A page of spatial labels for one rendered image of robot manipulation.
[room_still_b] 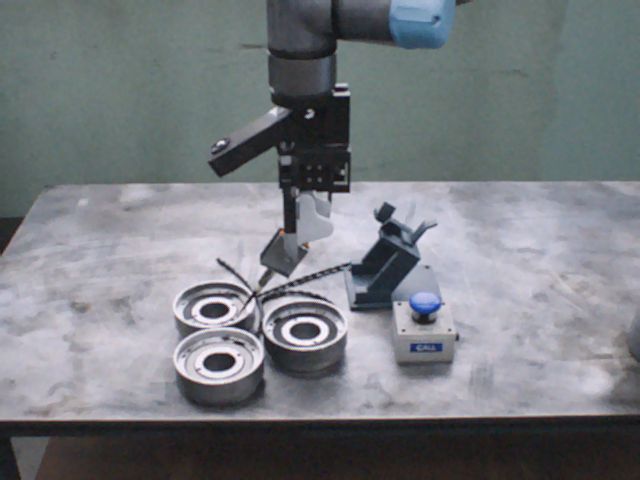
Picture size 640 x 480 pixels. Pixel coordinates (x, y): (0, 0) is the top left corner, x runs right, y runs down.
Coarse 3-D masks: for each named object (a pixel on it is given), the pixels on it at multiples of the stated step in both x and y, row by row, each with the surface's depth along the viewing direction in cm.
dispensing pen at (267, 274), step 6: (282, 228) 101; (276, 234) 100; (282, 234) 99; (270, 240) 101; (270, 246) 100; (264, 252) 101; (270, 270) 102; (264, 276) 102; (270, 276) 102; (258, 282) 103; (264, 282) 103; (258, 288) 103; (252, 294) 104; (240, 312) 105
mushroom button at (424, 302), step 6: (414, 294) 102; (420, 294) 102; (426, 294) 102; (432, 294) 102; (414, 300) 101; (420, 300) 101; (426, 300) 101; (432, 300) 101; (438, 300) 101; (414, 306) 101; (420, 306) 100; (426, 306) 100; (432, 306) 100; (438, 306) 101; (420, 312) 100; (426, 312) 100; (432, 312) 100
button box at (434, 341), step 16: (400, 304) 105; (448, 304) 105; (400, 320) 102; (416, 320) 102; (432, 320) 102; (448, 320) 102; (400, 336) 100; (416, 336) 100; (432, 336) 100; (448, 336) 100; (400, 352) 101; (416, 352) 101; (432, 352) 101; (448, 352) 101
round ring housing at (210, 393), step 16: (192, 336) 100; (208, 336) 102; (240, 336) 101; (176, 352) 97; (192, 352) 100; (208, 352) 99; (224, 352) 100; (256, 352) 99; (176, 368) 95; (208, 368) 100; (224, 368) 101; (240, 368) 97; (256, 368) 95; (192, 384) 94; (208, 384) 93; (224, 384) 93; (240, 384) 94; (256, 384) 96; (192, 400) 96; (208, 400) 94; (224, 400) 95; (240, 400) 96
